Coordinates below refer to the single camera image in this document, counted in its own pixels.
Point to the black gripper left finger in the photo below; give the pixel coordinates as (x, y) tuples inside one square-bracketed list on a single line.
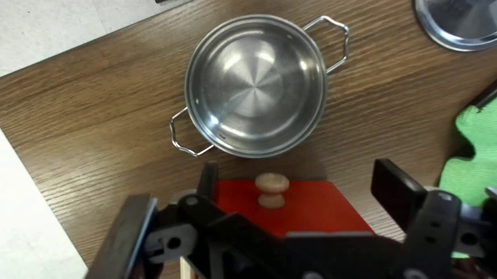
[(195, 217)]

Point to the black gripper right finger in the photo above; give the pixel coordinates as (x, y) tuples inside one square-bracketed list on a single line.
[(414, 202)]

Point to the wooden drawer knob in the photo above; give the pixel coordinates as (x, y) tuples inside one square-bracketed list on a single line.
[(271, 189)]

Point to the red drawer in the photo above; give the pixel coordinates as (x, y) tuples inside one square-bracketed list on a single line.
[(311, 206)]

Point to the green cloth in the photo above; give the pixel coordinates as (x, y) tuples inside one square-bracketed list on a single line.
[(479, 155)]

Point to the small steel dish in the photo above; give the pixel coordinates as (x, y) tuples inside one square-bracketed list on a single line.
[(460, 23)]

